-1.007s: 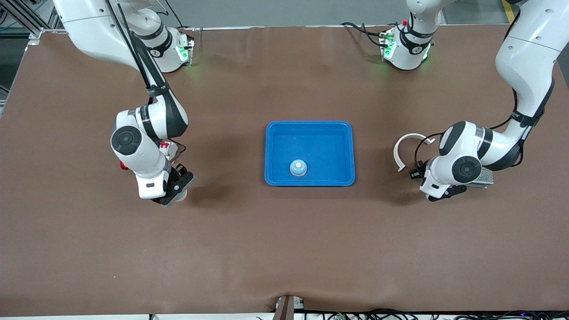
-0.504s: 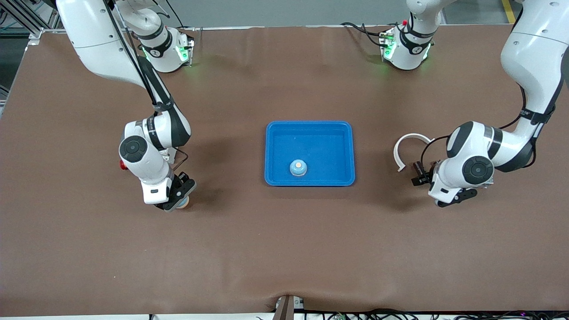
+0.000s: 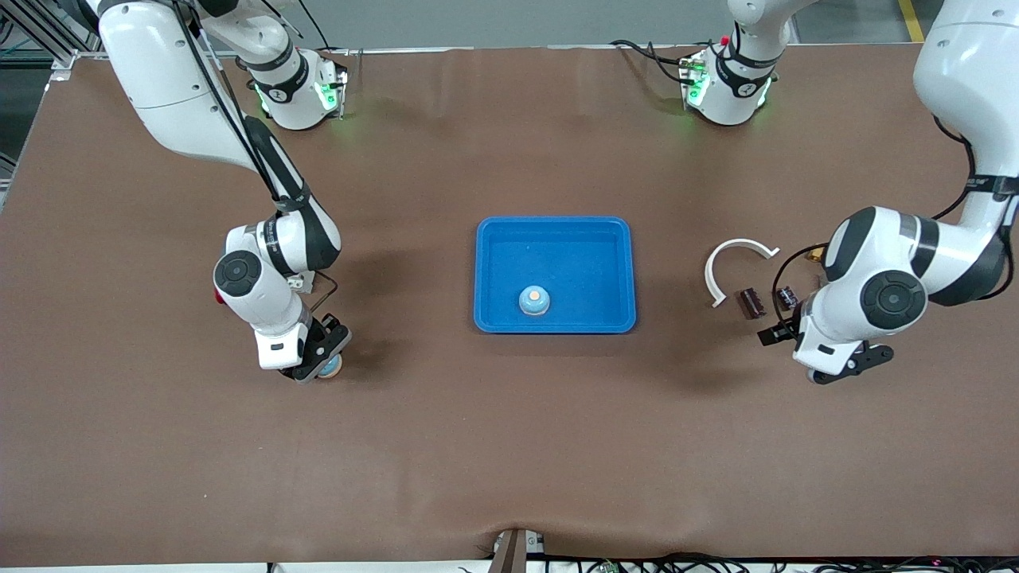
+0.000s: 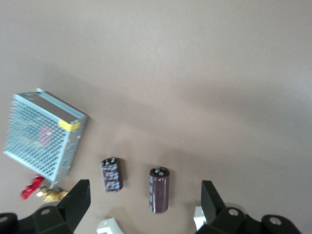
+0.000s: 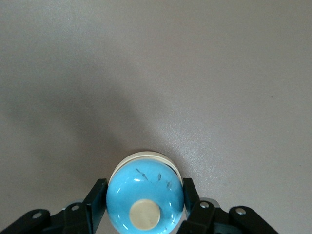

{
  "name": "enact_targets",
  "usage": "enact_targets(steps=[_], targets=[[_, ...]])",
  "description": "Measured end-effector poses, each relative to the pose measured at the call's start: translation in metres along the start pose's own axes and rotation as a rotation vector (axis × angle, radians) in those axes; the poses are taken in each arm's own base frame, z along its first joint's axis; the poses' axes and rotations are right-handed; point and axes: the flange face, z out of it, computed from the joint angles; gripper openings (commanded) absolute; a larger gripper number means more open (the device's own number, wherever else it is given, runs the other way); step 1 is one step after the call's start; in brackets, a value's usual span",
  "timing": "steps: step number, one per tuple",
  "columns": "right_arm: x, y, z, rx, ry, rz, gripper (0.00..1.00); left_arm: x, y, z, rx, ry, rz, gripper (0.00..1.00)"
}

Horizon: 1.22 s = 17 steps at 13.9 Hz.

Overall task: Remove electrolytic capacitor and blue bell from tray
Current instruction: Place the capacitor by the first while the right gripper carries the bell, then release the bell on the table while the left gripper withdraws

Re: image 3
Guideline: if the white curved plastic clamp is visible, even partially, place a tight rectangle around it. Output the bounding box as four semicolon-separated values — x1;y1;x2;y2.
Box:
704;238;781;308

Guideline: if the brown table mat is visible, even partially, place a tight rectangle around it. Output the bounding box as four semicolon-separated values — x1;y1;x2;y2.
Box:
0;46;1019;567

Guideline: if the blue plastic tray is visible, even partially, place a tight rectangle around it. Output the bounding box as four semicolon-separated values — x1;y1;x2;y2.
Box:
474;216;638;334

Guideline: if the grey metal table bracket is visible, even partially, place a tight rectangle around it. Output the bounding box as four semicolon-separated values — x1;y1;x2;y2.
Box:
487;527;547;573

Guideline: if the black arm base cable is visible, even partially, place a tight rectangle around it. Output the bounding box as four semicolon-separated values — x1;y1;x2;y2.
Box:
609;38;693;84

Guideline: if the aluminium frame corner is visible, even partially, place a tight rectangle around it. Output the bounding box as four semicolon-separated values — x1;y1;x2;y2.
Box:
0;0;100;80

